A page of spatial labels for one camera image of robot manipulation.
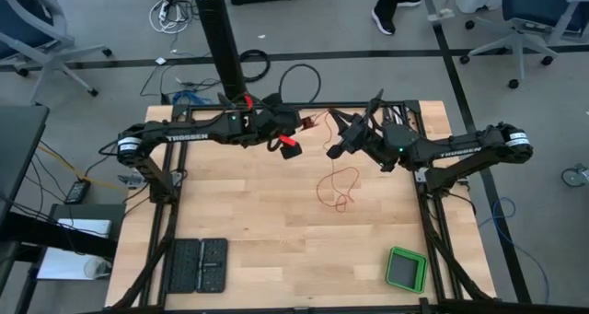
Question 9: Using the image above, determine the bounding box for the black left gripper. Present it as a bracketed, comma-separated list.
[251, 92, 304, 161]

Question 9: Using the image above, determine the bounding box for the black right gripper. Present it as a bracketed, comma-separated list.
[325, 110, 387, 161]

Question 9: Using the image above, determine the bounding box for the thin red wire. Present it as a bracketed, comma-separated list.
[315, 110, 362, 214]

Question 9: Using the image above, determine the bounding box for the black spring clamp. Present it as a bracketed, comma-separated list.
[216, 91, 238, 110]
[366, 87, 387, 117]

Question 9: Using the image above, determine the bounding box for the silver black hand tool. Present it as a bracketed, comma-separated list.
[388, 105, 409, 125]

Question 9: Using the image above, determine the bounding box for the black tower fan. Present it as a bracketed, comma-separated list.
[191, 0, 258, 105]

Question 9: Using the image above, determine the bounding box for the person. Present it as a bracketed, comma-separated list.
[370, 0, 423, 37]

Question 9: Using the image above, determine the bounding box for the green square tray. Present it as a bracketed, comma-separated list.
[384, 245, 430, 295]

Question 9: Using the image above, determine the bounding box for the white stand foot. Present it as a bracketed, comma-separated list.
[418, 0, 456, 23]

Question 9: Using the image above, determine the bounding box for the white power strip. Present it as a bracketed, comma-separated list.
[148, 0, 192, 35]

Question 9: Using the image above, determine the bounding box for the open black bit case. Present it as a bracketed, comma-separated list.
[166, 238, 229, 295]

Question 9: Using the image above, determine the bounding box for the black power brick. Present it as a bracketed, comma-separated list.
[64, 179, 92, 205]

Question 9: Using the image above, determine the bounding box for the white flat box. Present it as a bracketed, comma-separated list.
[57, 218, 113, 239]

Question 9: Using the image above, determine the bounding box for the blue white office chair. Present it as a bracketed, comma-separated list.
[458, 0, 589, 90]

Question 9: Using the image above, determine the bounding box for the clear plastic cup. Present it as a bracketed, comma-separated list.
[82, 257, 113, 280]

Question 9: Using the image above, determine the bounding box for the grey caster wheel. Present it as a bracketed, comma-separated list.
[560, 162, 589, 189]

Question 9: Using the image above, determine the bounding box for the blue grey office chair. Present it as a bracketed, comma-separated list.
[0, 0, 114, 99]

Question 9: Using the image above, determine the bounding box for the white paper sheet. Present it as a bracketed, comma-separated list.
[36, 247, 114, 282]

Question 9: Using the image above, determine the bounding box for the black desk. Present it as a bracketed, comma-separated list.
[0, 104, 51, 226]

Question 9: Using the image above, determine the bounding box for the black cable with red tape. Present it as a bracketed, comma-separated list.
[220, 64, 322, 122]

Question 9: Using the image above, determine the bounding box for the coiled black cable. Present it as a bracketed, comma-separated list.
[238, 49, 271, 84]

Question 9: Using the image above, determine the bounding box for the tangled blue cable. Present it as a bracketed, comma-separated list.
[172, 89, 209, 106]

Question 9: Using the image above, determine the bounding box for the long blue cable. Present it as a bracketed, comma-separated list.
[477, 196, 551, 306]

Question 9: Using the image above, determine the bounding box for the yellow cable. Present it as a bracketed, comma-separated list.
[36, 144, 129, 193]

